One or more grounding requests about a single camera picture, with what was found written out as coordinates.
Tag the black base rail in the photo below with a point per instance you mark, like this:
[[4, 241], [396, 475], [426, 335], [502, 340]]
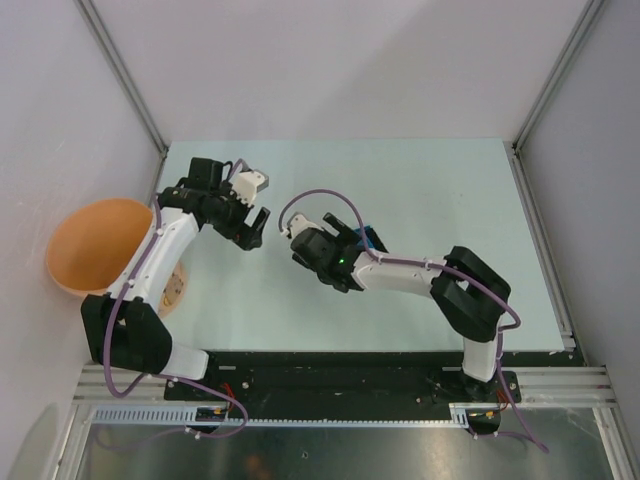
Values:
[[351, 387]]

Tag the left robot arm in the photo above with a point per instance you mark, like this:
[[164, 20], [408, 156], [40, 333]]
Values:
[[123, 326]]

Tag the orange plastic bucket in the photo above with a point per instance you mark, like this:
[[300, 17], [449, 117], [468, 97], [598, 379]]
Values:
[[119, 246]]

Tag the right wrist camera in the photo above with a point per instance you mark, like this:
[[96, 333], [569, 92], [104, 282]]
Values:
[[297, 224]]

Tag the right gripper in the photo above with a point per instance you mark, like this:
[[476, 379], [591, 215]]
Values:
[[345, 238]]

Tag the blue hand brush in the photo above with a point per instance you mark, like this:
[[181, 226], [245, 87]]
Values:
[[373, 240]]

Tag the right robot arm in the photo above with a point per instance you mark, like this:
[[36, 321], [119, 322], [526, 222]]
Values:
[[471, 296]]

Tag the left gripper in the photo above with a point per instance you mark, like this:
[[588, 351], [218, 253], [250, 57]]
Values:
[[244, 235]]

